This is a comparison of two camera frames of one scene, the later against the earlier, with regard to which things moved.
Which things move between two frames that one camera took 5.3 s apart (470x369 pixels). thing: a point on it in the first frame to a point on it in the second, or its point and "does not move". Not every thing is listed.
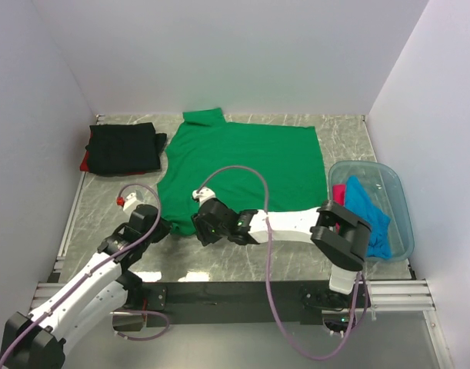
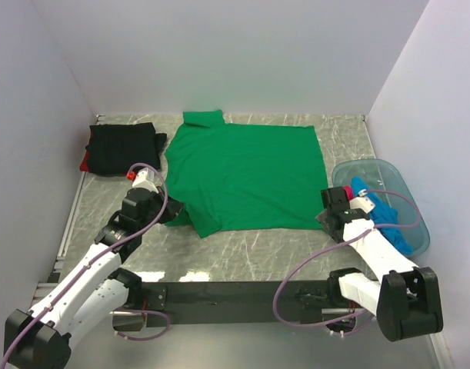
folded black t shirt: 125,148 does not move
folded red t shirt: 85,164 does not move
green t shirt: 287,156 does not move
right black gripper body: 207,233 to 323,217
